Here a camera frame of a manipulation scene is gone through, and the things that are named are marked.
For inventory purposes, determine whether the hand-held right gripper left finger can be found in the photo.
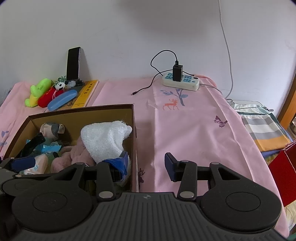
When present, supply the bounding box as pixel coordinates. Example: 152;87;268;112
50;152;129;202

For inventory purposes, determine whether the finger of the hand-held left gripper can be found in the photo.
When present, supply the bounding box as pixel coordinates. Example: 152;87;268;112
0;157;36;172

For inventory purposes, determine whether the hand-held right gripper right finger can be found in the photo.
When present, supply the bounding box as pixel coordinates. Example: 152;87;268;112
165;152;245;200

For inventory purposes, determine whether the white fluffy towel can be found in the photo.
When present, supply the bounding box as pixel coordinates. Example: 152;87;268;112
80;120;133;164

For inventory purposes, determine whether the pink plush toy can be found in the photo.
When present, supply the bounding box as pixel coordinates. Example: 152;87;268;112
51;137;97;173

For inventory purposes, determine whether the brown cardboard box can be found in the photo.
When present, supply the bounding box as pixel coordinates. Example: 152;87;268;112
1;104;140;193

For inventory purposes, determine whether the peach plastic packet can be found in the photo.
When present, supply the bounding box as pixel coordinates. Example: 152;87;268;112
18;154;49;175

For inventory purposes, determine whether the black plastic item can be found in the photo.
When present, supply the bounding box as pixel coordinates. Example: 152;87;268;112
20;134;46;158

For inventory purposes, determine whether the pink printed bedsheet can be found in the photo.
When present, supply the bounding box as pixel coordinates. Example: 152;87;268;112
0;74;290;238

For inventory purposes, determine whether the red plush toy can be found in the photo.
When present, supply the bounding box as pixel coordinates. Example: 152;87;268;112
38;88;65;108

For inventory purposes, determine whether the blue glasses case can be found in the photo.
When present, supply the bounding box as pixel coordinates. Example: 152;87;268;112
47;90;78;111

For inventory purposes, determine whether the green long plush toy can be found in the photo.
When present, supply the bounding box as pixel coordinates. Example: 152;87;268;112
25;78;52;107

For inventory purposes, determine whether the yellow book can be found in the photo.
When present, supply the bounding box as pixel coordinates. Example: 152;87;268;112
70;80;99;108

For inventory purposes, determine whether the white power strip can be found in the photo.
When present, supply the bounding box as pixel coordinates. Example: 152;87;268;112
162;72;200;91

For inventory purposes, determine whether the small panda toy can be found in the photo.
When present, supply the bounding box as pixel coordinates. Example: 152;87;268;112
55;77;68;91

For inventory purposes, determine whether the black phone stand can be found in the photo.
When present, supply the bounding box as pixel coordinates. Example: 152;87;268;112
65;78;84;88

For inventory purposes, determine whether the black charger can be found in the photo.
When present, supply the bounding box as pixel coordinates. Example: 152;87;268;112
172;65;184;82

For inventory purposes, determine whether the folded striped cloth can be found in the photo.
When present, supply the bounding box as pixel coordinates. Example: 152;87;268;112
231;100;293;152

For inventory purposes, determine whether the black phone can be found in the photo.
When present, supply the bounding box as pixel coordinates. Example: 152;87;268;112
66;47;81;80

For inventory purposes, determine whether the red box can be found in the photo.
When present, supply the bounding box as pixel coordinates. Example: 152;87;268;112
268;140;296;207

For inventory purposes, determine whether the black charger cable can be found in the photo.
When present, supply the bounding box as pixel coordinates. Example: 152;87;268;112
131;50;179;96

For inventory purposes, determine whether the white power cord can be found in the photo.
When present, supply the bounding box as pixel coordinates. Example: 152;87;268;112
199;0;233;102

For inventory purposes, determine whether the wooden door frame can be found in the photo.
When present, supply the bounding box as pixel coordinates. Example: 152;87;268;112
277;76;296;130

